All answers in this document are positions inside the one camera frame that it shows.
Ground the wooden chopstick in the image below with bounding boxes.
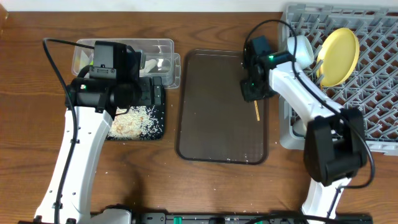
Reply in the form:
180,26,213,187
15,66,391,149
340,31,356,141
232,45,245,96
254,100,261,121

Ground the black rail at table edge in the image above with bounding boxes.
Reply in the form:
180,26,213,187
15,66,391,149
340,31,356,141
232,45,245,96
132,212,374,224

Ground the clear plastic waste bin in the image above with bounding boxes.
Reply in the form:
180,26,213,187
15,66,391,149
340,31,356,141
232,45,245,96
72,38,181,89

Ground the dark brown serving tray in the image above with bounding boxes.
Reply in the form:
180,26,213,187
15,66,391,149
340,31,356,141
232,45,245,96
175,49,269,165

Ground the white tissue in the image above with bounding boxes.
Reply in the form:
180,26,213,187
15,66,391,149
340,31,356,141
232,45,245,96
139,59,157,75

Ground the pile of rice and peanuts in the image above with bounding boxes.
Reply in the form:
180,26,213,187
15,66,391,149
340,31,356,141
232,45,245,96
106,105,165,141

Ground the white paper cup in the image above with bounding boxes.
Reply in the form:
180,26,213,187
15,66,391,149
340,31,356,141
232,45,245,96
292,119,307,138

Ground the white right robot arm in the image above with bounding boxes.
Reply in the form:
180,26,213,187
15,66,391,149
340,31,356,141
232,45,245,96
241,52,373,223

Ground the grey dishwasher rack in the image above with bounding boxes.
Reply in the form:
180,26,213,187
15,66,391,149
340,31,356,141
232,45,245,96
281,3,397,156

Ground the black food waste tray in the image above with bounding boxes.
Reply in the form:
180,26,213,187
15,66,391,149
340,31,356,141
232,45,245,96
105,86,167,141

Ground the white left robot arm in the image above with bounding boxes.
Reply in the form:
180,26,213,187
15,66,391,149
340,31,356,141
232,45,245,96
33,77,165,223

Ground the yellow plate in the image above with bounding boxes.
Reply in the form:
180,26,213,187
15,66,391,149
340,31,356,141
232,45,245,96
317,28,359,88

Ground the light blue bowl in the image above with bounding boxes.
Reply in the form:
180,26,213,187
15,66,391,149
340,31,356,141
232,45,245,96
295,35,314,69

